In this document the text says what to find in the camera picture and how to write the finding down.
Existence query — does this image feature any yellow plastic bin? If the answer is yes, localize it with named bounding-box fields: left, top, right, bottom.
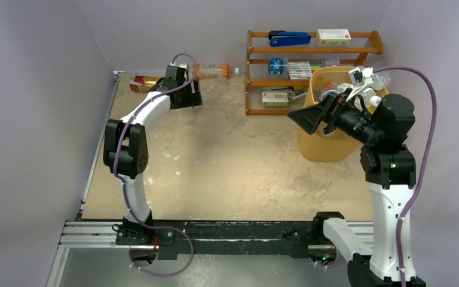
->
left=296, top=66, right=390, bottom=163

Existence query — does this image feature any white label bottle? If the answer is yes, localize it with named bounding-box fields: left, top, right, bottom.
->
left=360, top=88, right=381, bottom=111

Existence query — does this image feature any green label bottle green cap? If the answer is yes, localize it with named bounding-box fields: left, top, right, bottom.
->
left=371, top=71, right=391, bottom=91

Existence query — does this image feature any red label bottle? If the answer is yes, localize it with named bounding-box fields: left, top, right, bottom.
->
left=320, top=83, right=338, bottom=101

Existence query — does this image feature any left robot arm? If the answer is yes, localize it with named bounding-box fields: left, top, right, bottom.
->
left=103, top=63, right=203, bottom=245

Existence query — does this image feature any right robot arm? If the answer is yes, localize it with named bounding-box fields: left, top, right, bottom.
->
left=288, top=93, right=426, bottom=286

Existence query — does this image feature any orange label bottle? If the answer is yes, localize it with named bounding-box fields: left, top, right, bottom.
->
left=195, top=64, right=240, bottom=80

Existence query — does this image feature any white box lower shelf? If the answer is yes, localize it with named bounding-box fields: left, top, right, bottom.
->
left=261, top=91, right=290, bottom=108

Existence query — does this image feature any coloured marker pack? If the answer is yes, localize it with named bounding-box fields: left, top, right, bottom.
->
left=287, top=61, right=321, bottom=80

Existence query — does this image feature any brown tea bottle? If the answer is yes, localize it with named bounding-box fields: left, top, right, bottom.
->
left=129, top=75, right=160, bottom=93

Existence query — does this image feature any small clear jar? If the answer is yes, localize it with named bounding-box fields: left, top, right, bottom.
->
left=322, top=59, right=340, bottom=67

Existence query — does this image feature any wooden shelf rack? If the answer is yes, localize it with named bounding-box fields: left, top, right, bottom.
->
left=244, top=30, right=384, bottom=115

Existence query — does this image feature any blue tape roll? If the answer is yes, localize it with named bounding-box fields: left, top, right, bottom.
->
left=268, top=57, right=289, bottom=75

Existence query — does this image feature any white green box top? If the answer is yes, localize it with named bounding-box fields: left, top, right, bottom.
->
left=316, top=29, right=352, bottom=47

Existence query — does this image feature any blue stapler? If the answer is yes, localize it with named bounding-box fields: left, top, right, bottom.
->
left=268, top=30, right=311, bottom=47

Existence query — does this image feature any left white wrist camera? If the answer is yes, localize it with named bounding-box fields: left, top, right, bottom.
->
left=170, top=62, right=191, bottom=73

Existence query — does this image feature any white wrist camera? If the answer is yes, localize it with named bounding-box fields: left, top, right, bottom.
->
left=346, top=66, right=374, bottom=102
left=170, top=62, right=191, bottom=73

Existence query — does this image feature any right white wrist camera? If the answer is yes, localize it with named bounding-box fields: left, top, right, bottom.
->
left=346, top=66, right=374, bottom=102

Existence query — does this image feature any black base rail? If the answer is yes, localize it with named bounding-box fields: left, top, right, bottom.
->
left=112, top=212, right=343, bottom=260

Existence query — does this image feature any aluminium frame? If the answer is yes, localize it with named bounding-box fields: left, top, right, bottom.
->
left=49, top=77, right=372, bottom=286

